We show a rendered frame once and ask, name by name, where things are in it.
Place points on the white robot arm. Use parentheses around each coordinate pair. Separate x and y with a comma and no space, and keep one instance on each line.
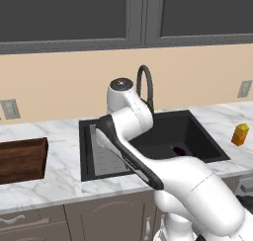
(197,189)

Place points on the black curved sink faucet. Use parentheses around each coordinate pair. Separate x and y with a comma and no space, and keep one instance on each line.
(150,82)

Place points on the black kitchen sink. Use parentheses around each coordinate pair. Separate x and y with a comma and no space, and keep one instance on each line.
(184,133)

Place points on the brown wooden tray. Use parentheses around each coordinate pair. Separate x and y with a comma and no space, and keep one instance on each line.
(19,159)

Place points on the dark purple eggplant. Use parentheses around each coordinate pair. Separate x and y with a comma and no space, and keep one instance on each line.
(179,150)

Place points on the grey-brown lower cupboard door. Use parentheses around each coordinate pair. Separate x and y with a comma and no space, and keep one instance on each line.
(108,218)

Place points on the dark grey upper cupboard door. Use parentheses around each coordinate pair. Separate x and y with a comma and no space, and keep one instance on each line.
(204,11)
(66,14)

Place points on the grey-brown drawer front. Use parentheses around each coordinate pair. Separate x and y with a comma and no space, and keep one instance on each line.
(39,234)
(42,215)

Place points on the grey wall outlet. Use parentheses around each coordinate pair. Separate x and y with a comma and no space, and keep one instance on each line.
(244,89)
(10,109)

